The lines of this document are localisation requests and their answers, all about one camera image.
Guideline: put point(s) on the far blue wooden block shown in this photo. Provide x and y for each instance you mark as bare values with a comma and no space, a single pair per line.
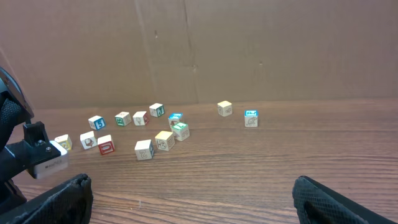
251,118

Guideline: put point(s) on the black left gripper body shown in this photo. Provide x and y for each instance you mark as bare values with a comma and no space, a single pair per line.
34,153

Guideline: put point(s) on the white block dark edge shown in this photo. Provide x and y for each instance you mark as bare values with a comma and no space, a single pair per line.
156,110

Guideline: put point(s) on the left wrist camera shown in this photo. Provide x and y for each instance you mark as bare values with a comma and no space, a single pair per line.
53,165

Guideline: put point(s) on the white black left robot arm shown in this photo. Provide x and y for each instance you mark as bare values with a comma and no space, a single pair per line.
14,108

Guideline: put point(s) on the far yellow wooden block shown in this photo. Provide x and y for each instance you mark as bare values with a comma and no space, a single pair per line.
224,108

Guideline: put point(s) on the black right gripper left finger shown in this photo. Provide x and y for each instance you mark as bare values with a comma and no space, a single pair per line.
69,202

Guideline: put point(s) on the red edged bee block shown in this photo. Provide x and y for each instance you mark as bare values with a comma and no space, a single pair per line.
105,144

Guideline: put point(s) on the cardboard backdrop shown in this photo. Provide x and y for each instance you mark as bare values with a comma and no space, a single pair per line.
74,54

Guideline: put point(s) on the blue top wooden block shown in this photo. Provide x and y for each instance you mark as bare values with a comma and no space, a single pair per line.
175,118

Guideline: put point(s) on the yellow letter wooden block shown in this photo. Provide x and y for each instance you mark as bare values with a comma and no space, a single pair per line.
65,141

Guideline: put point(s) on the white blue wooden block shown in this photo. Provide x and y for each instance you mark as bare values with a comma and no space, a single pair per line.
96,122

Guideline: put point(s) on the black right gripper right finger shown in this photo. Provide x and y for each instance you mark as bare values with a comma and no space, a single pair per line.
317,204

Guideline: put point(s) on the white block near arm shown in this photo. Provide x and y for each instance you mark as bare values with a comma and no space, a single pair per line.
88,140

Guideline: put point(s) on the yellow top wooden block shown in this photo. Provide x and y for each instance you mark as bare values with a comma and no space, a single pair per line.
165,140

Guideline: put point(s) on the green top wooden block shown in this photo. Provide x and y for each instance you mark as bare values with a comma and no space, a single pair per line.
181,131

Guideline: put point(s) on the plain white wooden block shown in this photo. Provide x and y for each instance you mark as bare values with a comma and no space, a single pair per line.
140,118

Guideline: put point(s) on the white pretzel wooden block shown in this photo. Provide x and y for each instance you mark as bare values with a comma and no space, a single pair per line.
144,150

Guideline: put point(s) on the green red wooden block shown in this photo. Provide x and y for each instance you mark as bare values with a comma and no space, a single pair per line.
123,118

